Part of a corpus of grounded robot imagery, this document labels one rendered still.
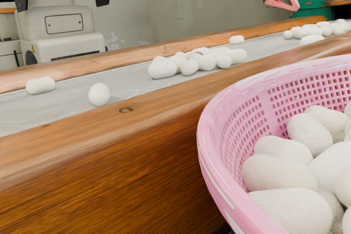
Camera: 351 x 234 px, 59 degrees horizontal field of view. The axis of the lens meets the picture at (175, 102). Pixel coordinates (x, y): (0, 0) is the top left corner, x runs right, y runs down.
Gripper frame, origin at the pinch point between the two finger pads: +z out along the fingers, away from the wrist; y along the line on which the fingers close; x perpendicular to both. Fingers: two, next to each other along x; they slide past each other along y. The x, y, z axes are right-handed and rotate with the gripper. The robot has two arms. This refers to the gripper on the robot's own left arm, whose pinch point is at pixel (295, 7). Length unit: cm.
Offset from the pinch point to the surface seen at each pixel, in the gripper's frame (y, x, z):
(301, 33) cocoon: -11.2, -0.7, 8.6
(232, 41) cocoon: -17.2, 8.0, -0.8
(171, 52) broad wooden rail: -32.0, 10.9, -3.8
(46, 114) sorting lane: -64, -1, 11
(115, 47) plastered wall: 70, 147, -141
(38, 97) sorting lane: -62, 5, 4
